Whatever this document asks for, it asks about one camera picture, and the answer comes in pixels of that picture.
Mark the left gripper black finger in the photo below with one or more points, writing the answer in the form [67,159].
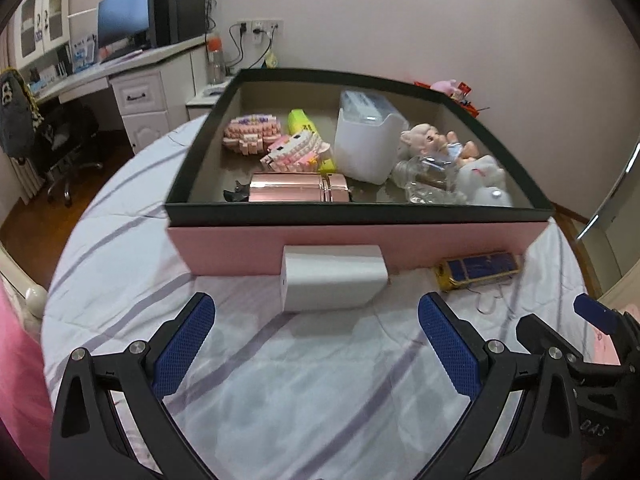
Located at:
[540,339]

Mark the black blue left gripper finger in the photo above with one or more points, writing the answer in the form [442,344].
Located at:
[88,440]
[543,440]

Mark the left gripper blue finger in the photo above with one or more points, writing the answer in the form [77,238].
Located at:
[596,314]

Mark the small baby doll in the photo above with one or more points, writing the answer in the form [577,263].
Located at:
[425,139]

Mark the white rectangular charger box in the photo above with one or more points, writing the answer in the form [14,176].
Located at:
[330,278]

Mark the white usb charger cup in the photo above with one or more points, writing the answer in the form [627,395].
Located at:
[367,152]

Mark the black flower hair clip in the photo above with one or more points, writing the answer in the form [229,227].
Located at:
[240,193]

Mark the clear plastic case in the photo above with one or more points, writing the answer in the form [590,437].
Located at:
[365,108]

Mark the yellow highlighter marker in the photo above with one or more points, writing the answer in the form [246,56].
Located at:
[302,122]

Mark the pink bed blanket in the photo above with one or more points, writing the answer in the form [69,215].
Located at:
[25,405]

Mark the blue yellow toy car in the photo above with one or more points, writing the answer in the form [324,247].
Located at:
[458,273]

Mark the white plush figure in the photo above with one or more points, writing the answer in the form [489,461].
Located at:
[482,182]

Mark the striped white table cloth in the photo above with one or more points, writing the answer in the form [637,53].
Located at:
[357,394]

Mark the red toy crate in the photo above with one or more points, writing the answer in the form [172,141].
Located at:
[461,98]

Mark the pink pig plush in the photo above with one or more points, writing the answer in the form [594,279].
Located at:
[448,87]

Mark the rose gold power bank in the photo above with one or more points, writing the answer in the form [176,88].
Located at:
[299,188]

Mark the black office chair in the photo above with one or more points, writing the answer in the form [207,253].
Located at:
[63,145]

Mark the grey jacket on chair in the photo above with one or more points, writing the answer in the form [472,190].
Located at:
[20,118]

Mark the white low side cabinet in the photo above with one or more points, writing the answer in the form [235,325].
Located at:
[206,99]

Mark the white computer desk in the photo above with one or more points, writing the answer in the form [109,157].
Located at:
[151,88]

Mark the water bottle orange cap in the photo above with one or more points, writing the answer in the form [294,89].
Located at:
[216,69]

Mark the snack bag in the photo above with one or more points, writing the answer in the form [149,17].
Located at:
[271,60]

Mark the black computer monitor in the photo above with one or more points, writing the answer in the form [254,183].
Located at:
[123,26]

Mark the white glass door cabinet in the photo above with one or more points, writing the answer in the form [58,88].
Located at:
[40,27]

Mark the black computer tower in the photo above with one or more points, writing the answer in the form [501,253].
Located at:
[175,21]

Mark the white bed post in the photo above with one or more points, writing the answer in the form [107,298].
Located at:
[33,294]

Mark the white wall socket strip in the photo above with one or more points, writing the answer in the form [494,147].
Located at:
[261,27]

